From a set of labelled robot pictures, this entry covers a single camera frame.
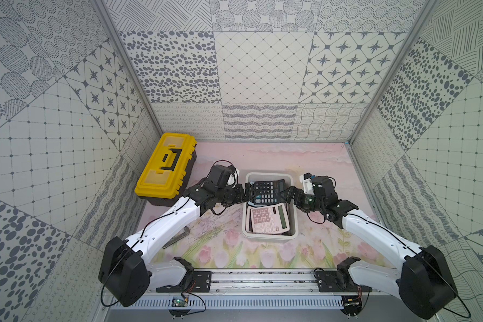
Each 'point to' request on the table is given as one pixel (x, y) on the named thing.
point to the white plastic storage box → (291, 210)
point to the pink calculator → (267, 219)
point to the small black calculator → (267, 191)
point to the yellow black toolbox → (168, 172)
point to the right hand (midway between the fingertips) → (285, 199)
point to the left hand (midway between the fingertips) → (251, 191)
